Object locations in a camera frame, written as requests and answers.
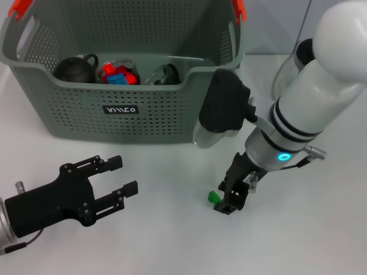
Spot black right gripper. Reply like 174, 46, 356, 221
213, 151, 266, 216

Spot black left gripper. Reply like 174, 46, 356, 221
5, 155, 139, 238

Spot green toy brick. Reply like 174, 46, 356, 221
206, 190, 223, 206

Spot blue square toy brick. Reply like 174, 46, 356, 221
106, 73, 126, 85

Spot grey perforated storage basket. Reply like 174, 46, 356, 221
0, 0, 248, 144

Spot dark clay teapot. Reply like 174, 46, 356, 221
53, 53, 100, 84

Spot clear plastic cable plug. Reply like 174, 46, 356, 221
245, 171, 259, 195

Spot left wrist connector cable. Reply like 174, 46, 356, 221
0, 180, 44, 255

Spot wrist connector cable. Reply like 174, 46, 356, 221
0, 180, 44, 255
282, 145, 328, 170

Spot right wrist connector cable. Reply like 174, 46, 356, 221
282, 145, 328, 170

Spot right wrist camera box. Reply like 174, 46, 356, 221
193, 68, 258, 149

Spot glass teapot black handle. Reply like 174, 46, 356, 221
271, 38, 317, 101

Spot thin dark wall cable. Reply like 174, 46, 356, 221
296, 0, 312, 44

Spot orange basket handle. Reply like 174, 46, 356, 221
7, 0, 247, 24

